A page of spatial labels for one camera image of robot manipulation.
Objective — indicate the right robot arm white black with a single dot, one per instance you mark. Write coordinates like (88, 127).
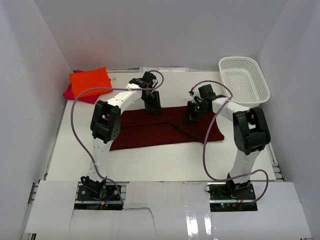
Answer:
(250, 131)

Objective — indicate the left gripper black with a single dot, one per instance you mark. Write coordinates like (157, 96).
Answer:
(152, 105)

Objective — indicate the folded orange t shirt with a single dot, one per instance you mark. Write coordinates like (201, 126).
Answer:
(84, 80)

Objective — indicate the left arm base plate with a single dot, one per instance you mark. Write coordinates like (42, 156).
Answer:
(107, 200)

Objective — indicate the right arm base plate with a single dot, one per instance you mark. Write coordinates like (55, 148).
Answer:
(221, 200)

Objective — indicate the dark red t shirt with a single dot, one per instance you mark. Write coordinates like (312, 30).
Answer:
(141, 129)

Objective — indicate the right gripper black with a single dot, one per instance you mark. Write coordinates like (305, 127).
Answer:
(191, 116)

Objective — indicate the white perforated plastic basket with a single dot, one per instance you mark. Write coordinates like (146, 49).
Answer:
(243, 76)

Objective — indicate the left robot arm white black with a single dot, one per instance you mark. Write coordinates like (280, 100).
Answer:
(106, 126)

